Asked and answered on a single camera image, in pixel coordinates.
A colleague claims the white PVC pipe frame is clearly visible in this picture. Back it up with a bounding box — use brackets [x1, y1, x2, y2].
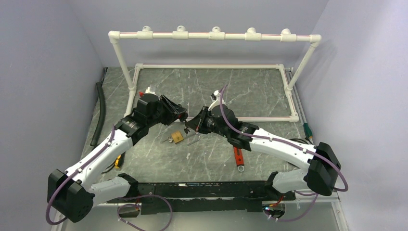
[108, 25, 322, 124]

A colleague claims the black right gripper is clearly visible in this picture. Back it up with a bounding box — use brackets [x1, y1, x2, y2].
[186, 105, 230, 138]

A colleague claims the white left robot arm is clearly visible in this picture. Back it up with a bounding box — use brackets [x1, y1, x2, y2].
[46, 93, 188, 225]

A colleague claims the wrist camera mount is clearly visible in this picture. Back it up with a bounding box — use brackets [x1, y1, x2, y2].
[209, 90, 225, 111]
[139, 87, 156, 97]

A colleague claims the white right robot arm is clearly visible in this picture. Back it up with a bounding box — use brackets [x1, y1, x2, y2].
[185, 105, 341, 200]

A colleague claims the brass padlock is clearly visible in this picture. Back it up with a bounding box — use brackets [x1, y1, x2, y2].
[168, 131, 201, 146]

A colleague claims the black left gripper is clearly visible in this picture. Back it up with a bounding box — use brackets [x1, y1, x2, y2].
[147, 95, 186, 128]

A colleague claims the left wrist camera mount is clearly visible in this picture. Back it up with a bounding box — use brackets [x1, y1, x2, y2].
[139, 87, 156, 97]

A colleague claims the purple cable loop left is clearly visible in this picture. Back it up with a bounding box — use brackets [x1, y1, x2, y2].
[116, 194, 175, 231]

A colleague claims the black corrugated hose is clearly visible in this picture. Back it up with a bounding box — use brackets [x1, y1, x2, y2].
[90, 67, 108, 147]

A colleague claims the red handled adjustable wrench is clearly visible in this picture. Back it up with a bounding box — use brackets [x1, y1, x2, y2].
[233, 147, 245, 172]

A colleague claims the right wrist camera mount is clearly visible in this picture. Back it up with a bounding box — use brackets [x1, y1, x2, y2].
[209, 90, 225, 111]

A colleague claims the black coiled cable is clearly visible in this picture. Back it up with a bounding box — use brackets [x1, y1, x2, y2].
[288, 138, 315, 146]

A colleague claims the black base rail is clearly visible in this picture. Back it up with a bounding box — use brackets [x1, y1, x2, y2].
[125, 180, 295, 215]

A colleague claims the green handled screwdriver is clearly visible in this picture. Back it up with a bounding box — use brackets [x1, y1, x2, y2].
[303, 122, 313, 140]

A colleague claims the orange black screwdriver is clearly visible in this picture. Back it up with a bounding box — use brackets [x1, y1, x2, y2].
[114, 154, 125, 168]

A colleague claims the small orange black padlock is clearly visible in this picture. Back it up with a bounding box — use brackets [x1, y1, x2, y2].
[178, 113, 188, 122]

